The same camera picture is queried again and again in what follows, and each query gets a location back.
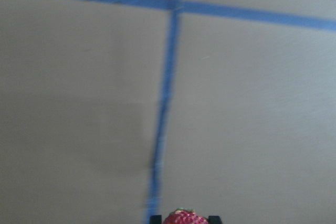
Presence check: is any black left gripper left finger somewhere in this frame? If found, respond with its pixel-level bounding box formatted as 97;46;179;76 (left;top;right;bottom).
149;215;162;224

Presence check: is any red strawberry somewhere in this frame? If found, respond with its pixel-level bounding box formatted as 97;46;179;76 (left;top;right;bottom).
163;208;209;224

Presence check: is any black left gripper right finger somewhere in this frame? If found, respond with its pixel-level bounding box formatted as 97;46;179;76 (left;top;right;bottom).
208;216;222;224

